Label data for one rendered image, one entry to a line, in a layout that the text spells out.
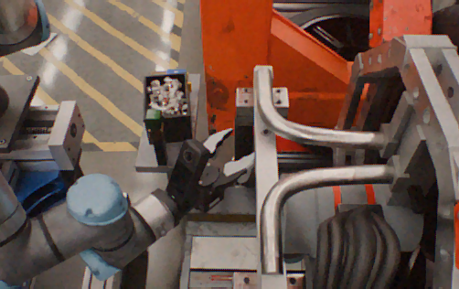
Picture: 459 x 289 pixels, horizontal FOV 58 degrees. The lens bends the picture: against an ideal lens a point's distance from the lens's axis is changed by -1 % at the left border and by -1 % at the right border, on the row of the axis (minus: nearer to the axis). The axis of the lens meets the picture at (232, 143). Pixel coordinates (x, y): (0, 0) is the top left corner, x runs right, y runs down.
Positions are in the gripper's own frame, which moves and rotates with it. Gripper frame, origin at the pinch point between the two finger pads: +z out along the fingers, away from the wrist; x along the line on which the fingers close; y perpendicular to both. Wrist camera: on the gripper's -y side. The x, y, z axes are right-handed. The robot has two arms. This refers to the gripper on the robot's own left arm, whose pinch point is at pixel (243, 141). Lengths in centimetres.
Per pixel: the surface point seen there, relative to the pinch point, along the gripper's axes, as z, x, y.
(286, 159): 40, -17, 57
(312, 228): -8.4, 22.7, -5.9
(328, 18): 91, -42, 33
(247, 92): 0.9, -0.3, -11.9
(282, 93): 5.0, 4.0, -11.9
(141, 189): 2, -60, 83
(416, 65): 5.9, 23.2, -28.9
